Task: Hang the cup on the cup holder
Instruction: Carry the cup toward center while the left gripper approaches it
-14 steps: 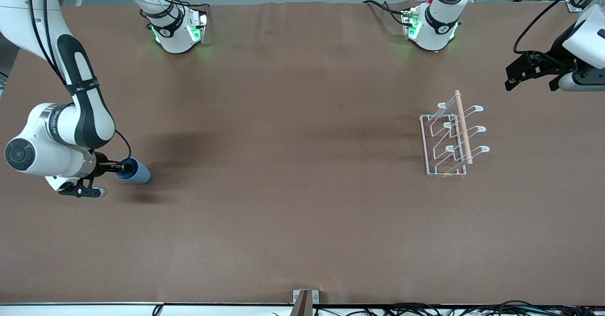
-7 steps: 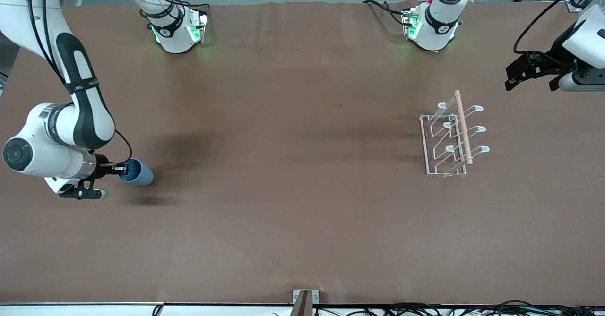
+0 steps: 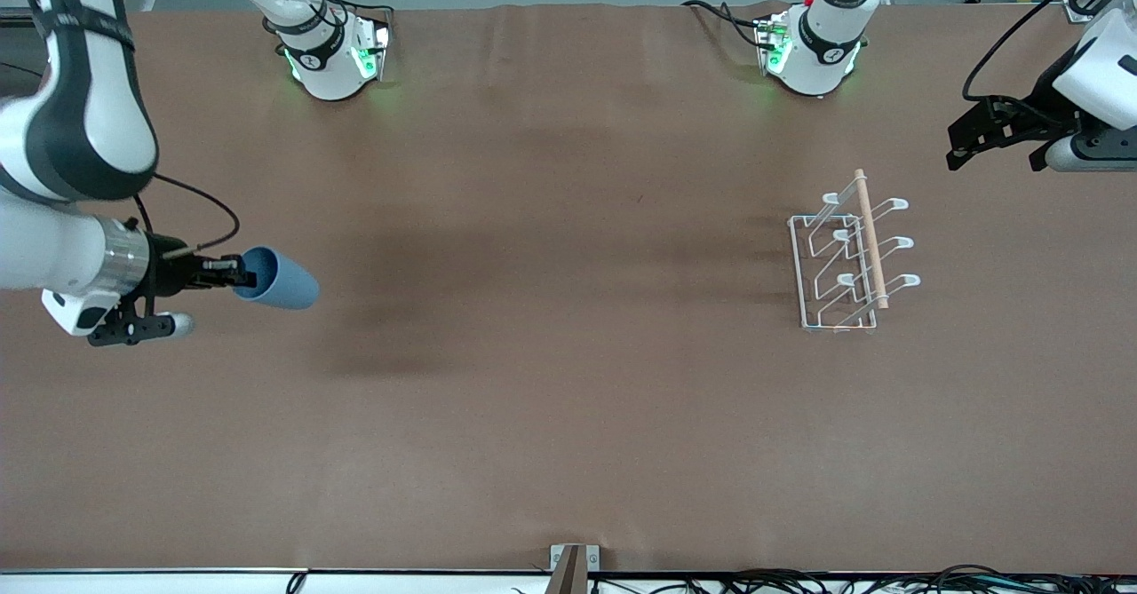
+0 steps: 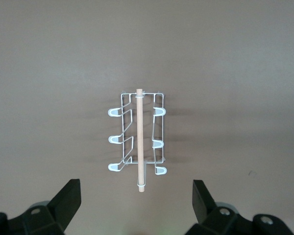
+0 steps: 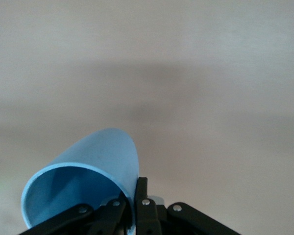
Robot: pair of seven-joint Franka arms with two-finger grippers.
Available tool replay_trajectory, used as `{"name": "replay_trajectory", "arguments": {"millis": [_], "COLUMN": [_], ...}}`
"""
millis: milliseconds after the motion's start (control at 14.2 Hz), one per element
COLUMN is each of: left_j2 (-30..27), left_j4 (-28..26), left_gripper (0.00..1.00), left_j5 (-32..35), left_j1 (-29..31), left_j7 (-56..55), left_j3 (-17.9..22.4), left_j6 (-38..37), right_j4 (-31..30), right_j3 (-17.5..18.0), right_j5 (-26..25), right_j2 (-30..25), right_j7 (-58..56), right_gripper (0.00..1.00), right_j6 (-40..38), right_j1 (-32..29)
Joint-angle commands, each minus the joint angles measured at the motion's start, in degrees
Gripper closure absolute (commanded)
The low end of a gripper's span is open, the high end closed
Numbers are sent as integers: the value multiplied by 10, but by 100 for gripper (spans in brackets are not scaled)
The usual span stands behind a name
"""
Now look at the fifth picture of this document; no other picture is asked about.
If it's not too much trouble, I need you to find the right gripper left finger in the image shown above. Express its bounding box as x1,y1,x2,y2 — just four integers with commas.
17,196,127,235

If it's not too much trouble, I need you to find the blue plastic cup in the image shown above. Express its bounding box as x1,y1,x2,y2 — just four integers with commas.
21,127,140,235

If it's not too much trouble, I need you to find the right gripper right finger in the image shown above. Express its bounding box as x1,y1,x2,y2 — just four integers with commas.
133,176,241,235

